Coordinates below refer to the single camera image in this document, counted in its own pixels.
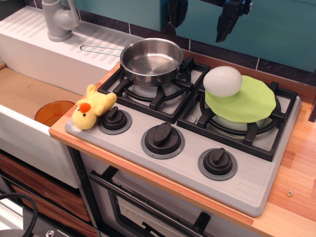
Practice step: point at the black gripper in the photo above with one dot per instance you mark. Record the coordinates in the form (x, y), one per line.
(232, 10)

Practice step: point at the white egg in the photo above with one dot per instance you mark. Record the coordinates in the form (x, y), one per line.
(223, 81)

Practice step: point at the silver metal pan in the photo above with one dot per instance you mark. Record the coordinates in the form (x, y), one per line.
(146, 62)

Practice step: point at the green plate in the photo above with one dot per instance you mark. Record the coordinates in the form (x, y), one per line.
(254, 102)

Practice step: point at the grey toy stove top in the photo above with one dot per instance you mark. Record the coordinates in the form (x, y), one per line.
(247, 190)

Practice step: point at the black middle stove knob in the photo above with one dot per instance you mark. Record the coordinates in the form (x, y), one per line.
(163, 141)

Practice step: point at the black stove knob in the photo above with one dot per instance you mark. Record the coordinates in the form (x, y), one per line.
(115, 121)
(163, 141)
(217, 164)

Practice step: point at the black left stove knob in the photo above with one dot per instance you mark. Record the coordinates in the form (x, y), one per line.
(115, 121)

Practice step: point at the black right stove knob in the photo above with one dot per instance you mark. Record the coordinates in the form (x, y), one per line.
(217, 164)

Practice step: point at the black left burner grate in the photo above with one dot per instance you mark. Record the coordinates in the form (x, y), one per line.
(165, 102)

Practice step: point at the black burner grate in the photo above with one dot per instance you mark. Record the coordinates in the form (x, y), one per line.
(261, 139)
(165, 102)

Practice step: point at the black right burner grate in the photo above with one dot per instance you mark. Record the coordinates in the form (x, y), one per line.
(261, 139)

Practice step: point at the grey toy faucet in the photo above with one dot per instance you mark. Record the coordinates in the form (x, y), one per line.
(60, 22)

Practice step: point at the yellow stuffed duck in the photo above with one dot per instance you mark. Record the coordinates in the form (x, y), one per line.
(89, 109)

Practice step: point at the white toy sink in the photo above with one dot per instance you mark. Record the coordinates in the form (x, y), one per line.
(35, 71)

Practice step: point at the orange plastic cup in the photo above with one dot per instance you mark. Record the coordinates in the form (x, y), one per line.
(50, 113)

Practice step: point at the wooden drawer fronts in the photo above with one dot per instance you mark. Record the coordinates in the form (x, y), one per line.
(60, 203)

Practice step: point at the oven door with handle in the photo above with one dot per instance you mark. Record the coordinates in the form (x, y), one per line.
(105, 181)

